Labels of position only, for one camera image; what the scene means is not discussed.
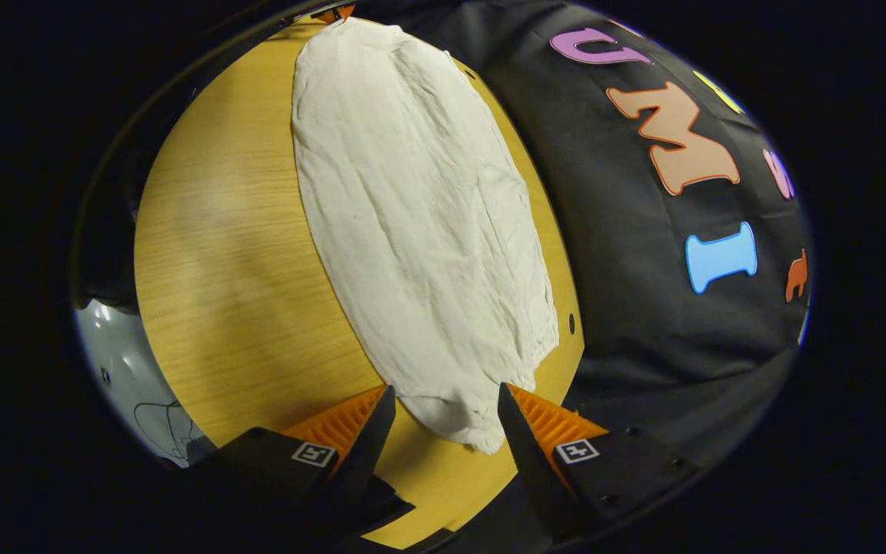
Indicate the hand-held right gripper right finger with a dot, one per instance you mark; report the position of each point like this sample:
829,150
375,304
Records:
524,446

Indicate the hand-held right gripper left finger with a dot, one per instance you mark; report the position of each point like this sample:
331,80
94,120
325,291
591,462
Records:
362,462

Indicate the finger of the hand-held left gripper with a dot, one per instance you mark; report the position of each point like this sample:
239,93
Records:
335,13

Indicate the white jeans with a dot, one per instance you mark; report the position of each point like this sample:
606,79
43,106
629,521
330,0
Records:
412,215

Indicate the black backdrop cloth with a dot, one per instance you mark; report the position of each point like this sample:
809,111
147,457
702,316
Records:
627,269

